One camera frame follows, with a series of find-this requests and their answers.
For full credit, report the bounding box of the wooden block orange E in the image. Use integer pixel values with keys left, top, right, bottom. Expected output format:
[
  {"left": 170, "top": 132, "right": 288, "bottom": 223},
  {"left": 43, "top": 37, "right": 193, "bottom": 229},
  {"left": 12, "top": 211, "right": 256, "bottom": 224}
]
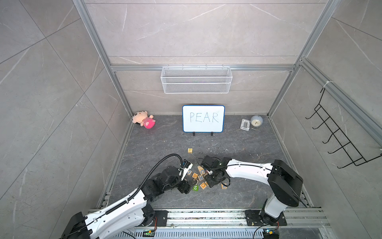
[{"left": 200, "top": 182, "right": 208, "bottom": 189}]

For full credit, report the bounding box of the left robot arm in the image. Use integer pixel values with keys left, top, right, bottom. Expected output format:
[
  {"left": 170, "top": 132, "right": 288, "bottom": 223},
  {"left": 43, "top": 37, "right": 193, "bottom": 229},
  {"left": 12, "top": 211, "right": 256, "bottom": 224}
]
[{"left": 61, "top": 153, "right": 195, "bottom": 239}]

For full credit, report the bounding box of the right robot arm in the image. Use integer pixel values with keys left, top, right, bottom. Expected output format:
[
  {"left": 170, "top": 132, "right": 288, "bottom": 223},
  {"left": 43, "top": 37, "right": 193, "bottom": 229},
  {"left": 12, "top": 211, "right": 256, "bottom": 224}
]
[{"left": 200, "top": 156, "right": 303, "bottom": 225}]

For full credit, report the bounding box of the small white rectangular box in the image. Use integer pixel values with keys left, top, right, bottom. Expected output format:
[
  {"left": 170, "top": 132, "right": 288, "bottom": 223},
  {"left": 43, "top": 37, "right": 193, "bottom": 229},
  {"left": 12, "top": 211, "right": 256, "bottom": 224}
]
[{"left": 240, "top": 119, "right": 251, "bottom": 131}]

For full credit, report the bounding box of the round white clock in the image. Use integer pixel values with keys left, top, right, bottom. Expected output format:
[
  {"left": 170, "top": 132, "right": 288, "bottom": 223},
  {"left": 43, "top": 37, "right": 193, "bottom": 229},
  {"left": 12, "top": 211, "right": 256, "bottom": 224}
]
[{"left": 250, "top": 115, "right": 264, "bottom": 127}]

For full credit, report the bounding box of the pink plush toy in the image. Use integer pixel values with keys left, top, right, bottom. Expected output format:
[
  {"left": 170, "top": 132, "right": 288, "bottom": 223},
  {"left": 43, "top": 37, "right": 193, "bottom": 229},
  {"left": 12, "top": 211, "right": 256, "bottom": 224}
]
[{"left": 132, "top": 111, "right": 156, "bottom": 129}]

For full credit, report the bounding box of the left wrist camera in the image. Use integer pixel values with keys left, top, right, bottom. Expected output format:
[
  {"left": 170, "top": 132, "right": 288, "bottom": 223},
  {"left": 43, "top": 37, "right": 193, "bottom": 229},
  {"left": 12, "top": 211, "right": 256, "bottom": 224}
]
[{"left": 179, "top": 159, "right": 193, "bottom": 180}]

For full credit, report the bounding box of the whiteboard with blue frame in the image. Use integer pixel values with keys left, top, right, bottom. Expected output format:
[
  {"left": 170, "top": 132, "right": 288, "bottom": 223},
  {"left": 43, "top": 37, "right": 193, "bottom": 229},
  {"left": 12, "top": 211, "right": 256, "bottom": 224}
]
[{"left": 182, "top": 105, "right": 225, "bottom": 133}]

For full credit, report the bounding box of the white wire basket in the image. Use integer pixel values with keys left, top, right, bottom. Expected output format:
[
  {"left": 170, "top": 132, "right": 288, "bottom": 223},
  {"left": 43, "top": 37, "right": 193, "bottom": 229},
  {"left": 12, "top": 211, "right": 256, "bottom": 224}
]
[{"left": 161, "top": 66, "right": 233, "bottom": 94}]

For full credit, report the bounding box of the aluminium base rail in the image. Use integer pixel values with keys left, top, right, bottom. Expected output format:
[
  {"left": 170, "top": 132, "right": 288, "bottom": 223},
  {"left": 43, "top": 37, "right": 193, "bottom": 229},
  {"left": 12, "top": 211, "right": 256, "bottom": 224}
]
[{"left": 86, "top": 207, "right": 335, "bottom": 239}]

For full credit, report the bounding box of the black wall hook rack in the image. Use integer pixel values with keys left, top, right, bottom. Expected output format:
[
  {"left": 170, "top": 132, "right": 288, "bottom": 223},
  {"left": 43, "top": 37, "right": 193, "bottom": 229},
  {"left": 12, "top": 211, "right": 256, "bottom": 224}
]
[{"left": 305, "top": 88, "right": 382, "bottom": 169}]

